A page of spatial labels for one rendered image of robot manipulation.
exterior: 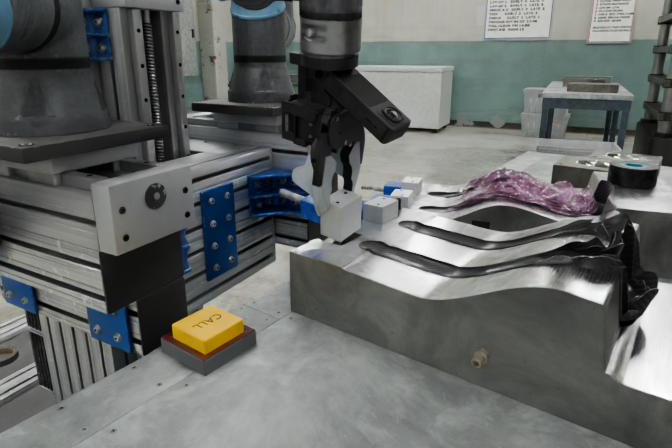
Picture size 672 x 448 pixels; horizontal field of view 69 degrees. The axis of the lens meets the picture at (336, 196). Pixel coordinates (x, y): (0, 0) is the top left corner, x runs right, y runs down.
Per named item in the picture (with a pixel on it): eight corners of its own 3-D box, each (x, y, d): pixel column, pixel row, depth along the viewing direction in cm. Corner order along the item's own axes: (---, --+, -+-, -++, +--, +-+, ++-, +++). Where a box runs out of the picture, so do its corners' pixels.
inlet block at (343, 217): (270, 213, 75) (269, 181, 72) (292, 201, 78) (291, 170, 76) (340, 242, 68) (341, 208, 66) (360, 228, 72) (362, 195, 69)
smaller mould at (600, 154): (584, 177, 141) (588, 156, 139) (593, 169, 151) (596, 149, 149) (654, 186, 131) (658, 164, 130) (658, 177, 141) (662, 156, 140)
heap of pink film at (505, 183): (446, 214, 91) (448, 172, 88) (456, 189, 107) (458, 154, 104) (603, 230, 82) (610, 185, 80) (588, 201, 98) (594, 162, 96)
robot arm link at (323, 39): (374, 17, 60) (334, 24, 54) (372, 55, 62) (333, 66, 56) (325, 10, 64) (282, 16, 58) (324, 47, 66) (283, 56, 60)
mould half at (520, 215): (378, 242, 93) (380, 186, 90) (406, 204, 116) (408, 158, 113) (689, 282, 77) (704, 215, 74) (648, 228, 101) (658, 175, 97)
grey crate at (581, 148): (534, 172, 396) (537, 145, 390) (533, 162, 432) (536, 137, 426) (618, 179, 376) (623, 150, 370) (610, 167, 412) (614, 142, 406)
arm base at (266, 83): (214, 101, 110) (210, 55, 107) (255, 96, 123) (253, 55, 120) (269, 104, 103) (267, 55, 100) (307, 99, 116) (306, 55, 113)
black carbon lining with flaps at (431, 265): (351, 261, 68) (352, 195, 65) (408, 229, 80) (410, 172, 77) (646, 348, 48) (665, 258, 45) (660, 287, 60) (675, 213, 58)
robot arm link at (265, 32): (226, 55, 105) (222, -13, 101) (241, 55, 118) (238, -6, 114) (282, 55, 104) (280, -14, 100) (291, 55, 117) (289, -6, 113)
